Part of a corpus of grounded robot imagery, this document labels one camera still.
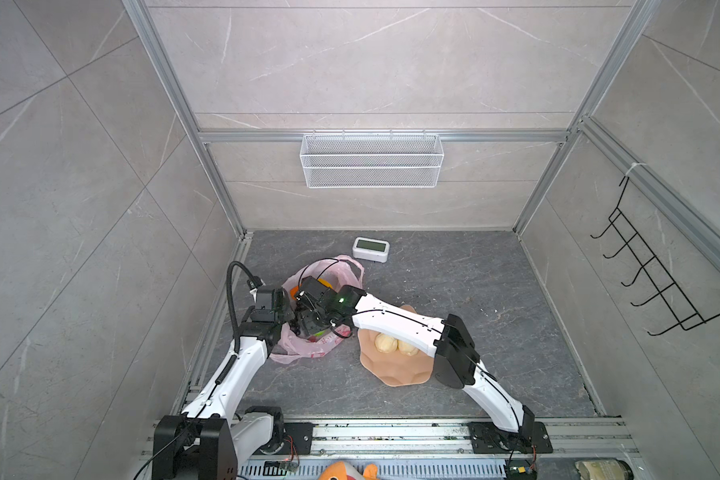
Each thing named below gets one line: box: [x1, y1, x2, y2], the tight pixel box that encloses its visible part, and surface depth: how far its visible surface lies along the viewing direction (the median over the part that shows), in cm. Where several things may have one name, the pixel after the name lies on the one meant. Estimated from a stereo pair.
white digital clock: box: [352, 237, 390, 263], surface depth 112 cm
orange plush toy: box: [318, 461, 379, 480], surface depth 65 cm
